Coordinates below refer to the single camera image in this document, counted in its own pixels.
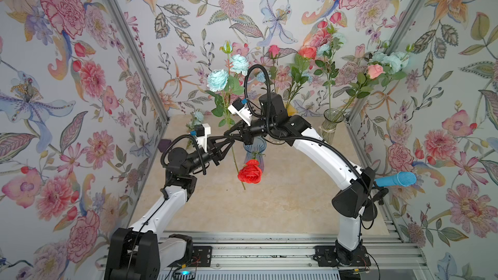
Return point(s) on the pink and blue rose bouquet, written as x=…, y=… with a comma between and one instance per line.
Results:
x=361, y=71

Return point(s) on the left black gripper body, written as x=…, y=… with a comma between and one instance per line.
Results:
x=203, y=159

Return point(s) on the light blue rose stem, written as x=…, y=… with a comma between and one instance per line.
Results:
x=222, y=85

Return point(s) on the clear ribbed glass vase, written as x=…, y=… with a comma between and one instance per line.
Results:
x=330, y=124

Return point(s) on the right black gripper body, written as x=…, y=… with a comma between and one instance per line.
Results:
x=260, y=129

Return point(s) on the pink rose blue carnation bouquet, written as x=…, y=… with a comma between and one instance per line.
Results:
x=290, y=71

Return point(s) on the left aluminium corner post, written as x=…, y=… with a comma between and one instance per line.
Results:
x=134, y=52

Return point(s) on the red rose stem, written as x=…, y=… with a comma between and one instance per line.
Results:
x=252, y=171

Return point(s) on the yellow ruffled glass vase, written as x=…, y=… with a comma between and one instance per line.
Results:
x=291, y=110

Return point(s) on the wrist white camera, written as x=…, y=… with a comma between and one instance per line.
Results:
x=201, y=132
x=238, y=107

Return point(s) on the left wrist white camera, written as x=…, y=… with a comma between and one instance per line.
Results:
x=201, y=132

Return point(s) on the right aluminium corner post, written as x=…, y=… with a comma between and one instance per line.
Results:
x=395, y=41

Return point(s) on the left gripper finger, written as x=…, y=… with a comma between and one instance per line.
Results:
x=220, y=143
x=218, y=155

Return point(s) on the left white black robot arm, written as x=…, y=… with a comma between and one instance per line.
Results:
x=138, y=252

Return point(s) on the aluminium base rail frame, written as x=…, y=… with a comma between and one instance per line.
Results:
x=290, y=256

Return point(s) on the aluminium corner post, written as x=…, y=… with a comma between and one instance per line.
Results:
x=134, y=52
x=395, y=41

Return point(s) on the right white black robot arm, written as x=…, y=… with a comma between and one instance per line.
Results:
x=353, y=202

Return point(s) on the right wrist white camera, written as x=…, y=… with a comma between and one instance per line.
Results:
x=238, y=107

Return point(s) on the blue purple glass vase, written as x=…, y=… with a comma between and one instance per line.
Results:
x=256, y=150

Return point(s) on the purple perfume bottle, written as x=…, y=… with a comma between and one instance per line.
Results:
x=164, y=145

